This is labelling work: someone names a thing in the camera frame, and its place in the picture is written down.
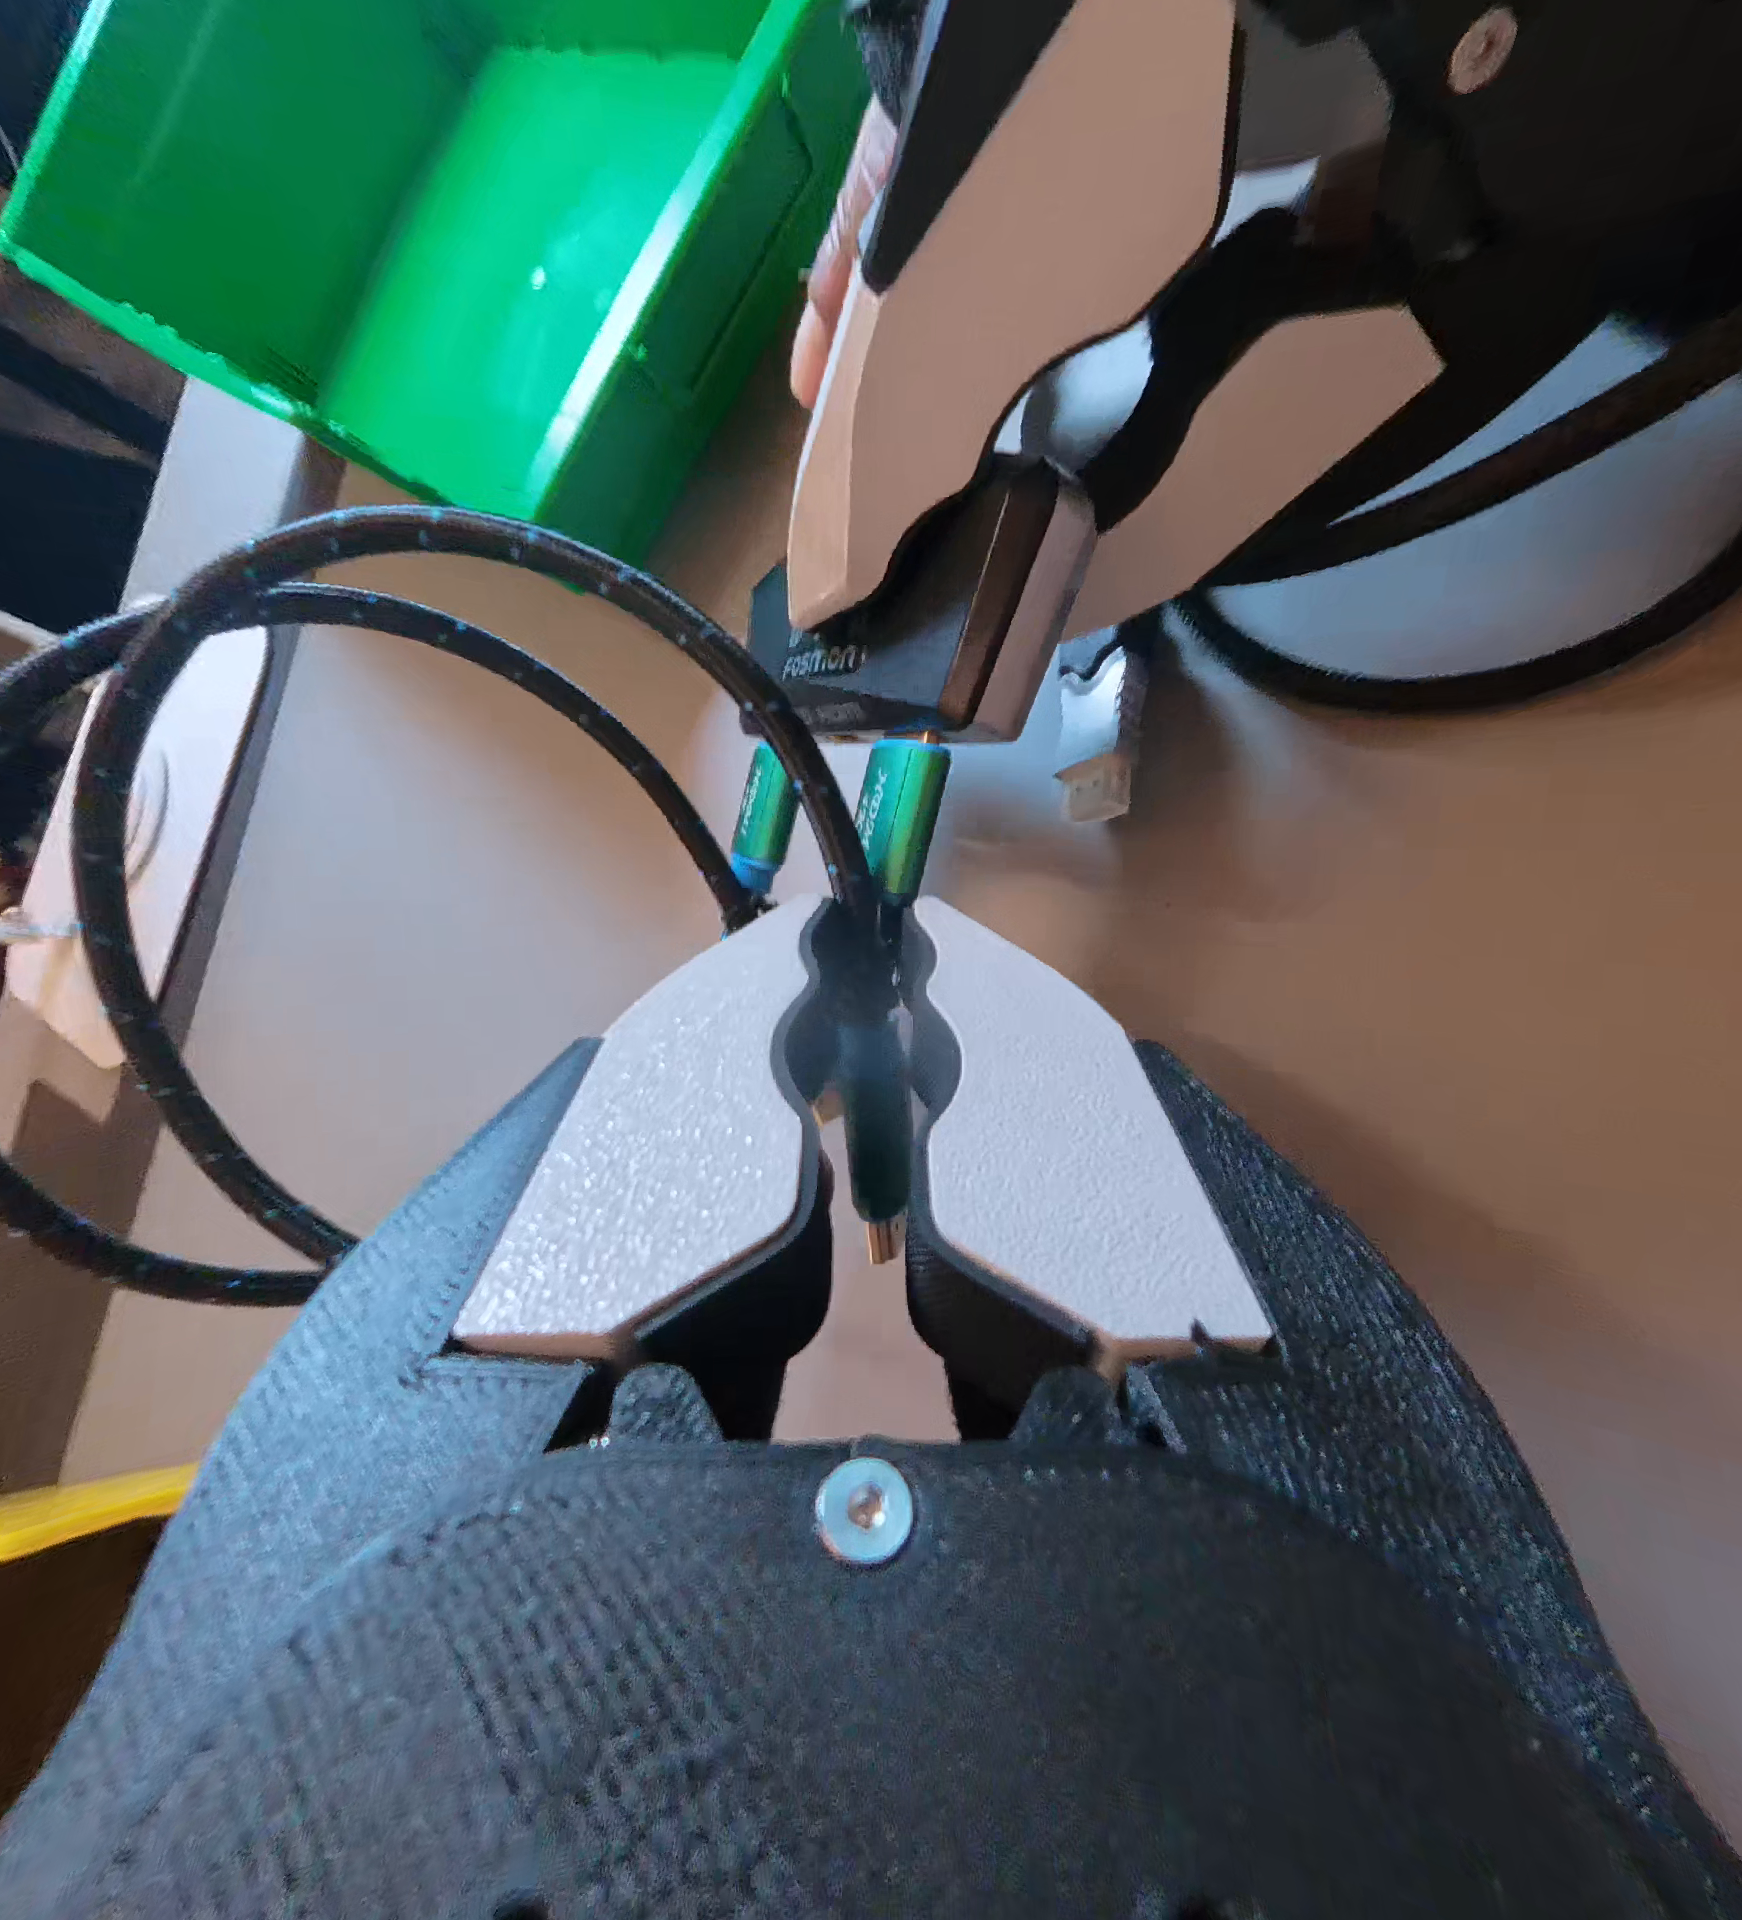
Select green plastic bin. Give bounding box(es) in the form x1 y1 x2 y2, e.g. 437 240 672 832
0 0 872 573

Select thick black braided cable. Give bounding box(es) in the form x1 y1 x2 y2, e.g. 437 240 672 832
1057 265 1742 830

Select white board stand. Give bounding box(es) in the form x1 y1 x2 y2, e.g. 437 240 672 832
0 622 303 1073

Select blue-speckled black hdmi cable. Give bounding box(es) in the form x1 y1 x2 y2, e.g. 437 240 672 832
0 583 805 1310
68 505 952 1278

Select grey hdmi switch adapter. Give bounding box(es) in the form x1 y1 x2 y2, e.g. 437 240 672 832
743 455 1101 748

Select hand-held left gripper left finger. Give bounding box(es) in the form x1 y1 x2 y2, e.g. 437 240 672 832
451 896 831 1444

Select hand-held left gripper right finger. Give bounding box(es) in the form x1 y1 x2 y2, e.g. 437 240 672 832
902 896 1277 1444

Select person's right hand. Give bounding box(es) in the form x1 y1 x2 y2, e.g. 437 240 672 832
789 119 899 411

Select yellow plastic bin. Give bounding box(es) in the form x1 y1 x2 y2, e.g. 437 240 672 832
0 1462 201 1567

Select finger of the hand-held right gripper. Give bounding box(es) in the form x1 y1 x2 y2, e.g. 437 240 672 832
786 0 1243 629
1051 210 1449 629

